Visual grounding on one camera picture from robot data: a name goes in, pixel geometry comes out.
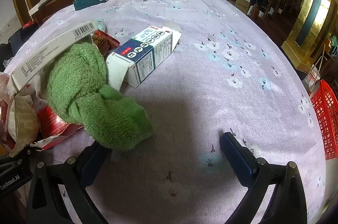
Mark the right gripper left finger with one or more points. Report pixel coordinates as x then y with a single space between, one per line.
45 203

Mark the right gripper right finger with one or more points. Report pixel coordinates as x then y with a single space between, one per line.
287 203

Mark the torn red white packaging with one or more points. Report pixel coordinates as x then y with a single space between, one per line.
26 120

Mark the long white barcode box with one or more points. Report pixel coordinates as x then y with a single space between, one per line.
33 63

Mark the green towel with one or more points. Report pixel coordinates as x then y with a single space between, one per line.
76 89

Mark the dark red snack packet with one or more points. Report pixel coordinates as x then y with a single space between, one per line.
104 42

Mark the blue white medicine box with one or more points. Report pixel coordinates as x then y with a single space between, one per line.
139 56

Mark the teal wet wipes pack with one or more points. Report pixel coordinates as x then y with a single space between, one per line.
101 25

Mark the red plastic basket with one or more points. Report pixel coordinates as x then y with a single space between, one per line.
324 103

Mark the purple floral tablecloth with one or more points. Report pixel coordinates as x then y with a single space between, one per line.
225 74

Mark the gold pillar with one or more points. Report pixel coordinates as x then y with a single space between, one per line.
313 26

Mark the cardboard box on floor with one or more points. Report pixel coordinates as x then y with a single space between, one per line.
243 5

